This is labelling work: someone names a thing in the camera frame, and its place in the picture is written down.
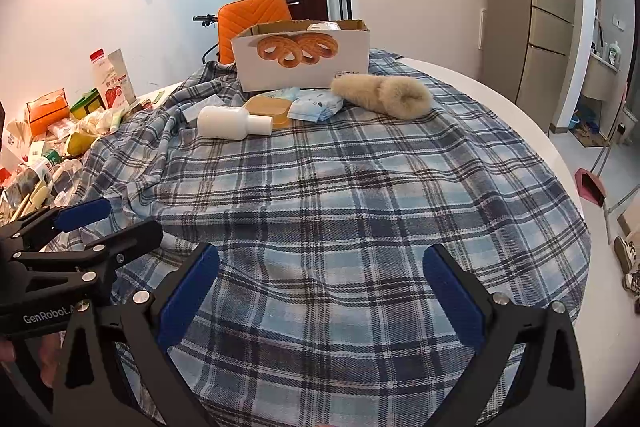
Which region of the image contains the orange upholstered chair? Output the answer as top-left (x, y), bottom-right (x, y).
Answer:
top-left (216, 0), bottom-right (294, 66)

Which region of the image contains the brown doormat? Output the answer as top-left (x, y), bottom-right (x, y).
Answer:
top-left (572, 127), bottom-right (609, 149)

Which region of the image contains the red white milk bottle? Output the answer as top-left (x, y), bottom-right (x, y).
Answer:
top-left (90, 48), bottom-right (124, 110)

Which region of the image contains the cardboard box with pretzel print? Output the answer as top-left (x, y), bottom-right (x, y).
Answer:
top-left (231, 19), bottom-right (371, 94)

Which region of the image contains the green box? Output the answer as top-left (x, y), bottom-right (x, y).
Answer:
top-left (69, 89), bottom-right (104, 120)

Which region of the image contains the pale blue small box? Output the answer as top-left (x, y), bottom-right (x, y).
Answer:
top-left (182, 99), bottom-right (221, 126)

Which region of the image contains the red dustpan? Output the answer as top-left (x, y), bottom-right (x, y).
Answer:
top-left (573, 168), bottom-right (609, 208)

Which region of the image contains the blue plaid blanket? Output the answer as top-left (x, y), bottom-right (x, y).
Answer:
top-left (37, 48), bottom-right (594, 427)

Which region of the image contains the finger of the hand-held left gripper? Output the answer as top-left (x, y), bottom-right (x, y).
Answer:
top-left (0, 198), bottom-right (112, 254)
top-left (10, 218), bottom-right (164, 303)

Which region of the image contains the white paper bag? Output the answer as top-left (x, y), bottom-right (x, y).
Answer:
top-left (107, 48), bottom-right (139, 106)

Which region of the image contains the white plastic bottle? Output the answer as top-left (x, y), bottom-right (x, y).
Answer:
top-left (196, 105), bottom-right (274, 140)

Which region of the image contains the orange tissue box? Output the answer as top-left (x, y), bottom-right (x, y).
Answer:
top-left (25, 89), bottom-right (71, 138)

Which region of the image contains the beige refrigerator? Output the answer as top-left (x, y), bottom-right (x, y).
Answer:
top-left (480, 0), bottom-right (584, 136)

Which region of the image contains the orange soap bar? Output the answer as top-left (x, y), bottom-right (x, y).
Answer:
top-left (242, 95), bottom-right (295, 130)

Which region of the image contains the pile of assorted packets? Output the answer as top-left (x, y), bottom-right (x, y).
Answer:
top-left (0, 89), bottom-right (167, 228)

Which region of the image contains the white sink cabinet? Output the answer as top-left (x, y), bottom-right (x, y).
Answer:
top-left (582, 52), bottom-right (621, 100)

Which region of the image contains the person's left hand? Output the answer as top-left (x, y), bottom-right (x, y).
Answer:
top-left (0, 333), bottom-right (65, 389)

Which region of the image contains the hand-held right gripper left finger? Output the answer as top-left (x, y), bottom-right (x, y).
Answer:
top-left (50, 243), bottom-right (223, 427)

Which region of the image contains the blue tissue packet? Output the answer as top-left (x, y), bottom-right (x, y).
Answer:
top-left (257, 87), bottom-right (301, 103)
top-left (287, 89), bottom-right (345, 124)

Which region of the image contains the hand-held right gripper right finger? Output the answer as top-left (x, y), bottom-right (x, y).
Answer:
top-left (415, 243), bottom-right (587, 427)

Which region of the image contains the beige fluffy slipper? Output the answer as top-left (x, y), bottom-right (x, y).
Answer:
top-left (330, 74), bottom-right (435, 120)

